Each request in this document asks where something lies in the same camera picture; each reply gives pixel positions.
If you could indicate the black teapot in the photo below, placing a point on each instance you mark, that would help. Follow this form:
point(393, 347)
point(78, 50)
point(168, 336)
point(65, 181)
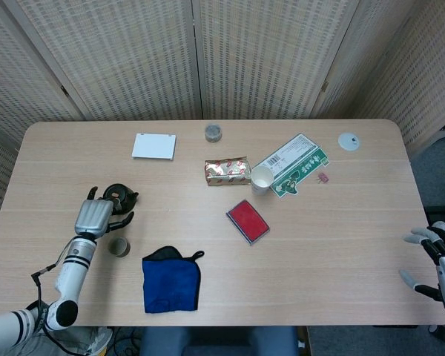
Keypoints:
point(126, 198)

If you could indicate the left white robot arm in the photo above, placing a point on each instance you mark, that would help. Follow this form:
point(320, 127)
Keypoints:
point(70, 274)

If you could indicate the gold snack package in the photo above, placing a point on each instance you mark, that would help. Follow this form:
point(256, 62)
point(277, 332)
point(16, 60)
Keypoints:
point(228, 172)

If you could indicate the dark green tea cup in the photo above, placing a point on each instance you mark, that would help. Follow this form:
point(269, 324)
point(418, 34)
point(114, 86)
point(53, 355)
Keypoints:
point(119, 247)

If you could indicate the grey sneaker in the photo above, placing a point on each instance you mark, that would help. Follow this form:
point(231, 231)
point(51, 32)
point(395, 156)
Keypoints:
point(442, 224)

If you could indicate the pink binder clip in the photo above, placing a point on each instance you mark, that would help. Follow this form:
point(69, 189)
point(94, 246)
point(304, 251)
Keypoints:
point(323, 178)

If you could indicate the white round table grommet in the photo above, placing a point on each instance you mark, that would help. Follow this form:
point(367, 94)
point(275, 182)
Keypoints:
point(348, 142)

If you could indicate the green white flattened carton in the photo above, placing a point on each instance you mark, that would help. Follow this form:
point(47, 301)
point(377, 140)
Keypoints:
point(300, 163)

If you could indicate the red stamp pad case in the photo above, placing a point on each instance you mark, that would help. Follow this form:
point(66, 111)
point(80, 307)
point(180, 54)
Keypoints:
point(248, 221)

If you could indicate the white paper cup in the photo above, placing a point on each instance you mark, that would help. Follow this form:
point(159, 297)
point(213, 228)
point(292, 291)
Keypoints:
point(261, 178)

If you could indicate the small round clear jar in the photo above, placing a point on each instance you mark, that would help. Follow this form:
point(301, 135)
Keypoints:
point(213, 132)

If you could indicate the blue cloth with black trim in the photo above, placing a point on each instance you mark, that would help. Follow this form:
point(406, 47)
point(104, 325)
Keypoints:
point(170, 282)

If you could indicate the blue seat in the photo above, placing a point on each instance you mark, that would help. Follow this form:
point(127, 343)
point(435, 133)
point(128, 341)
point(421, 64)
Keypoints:
point(163, 341)

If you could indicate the white flat plastic box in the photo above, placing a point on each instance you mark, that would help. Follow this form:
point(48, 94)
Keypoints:
point(154, 147)

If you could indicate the beige fabric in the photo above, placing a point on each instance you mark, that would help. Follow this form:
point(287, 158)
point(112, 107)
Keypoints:
point(81, 339)

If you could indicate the woven folding screen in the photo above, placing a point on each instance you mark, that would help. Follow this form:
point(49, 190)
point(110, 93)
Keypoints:
point(133, 55)

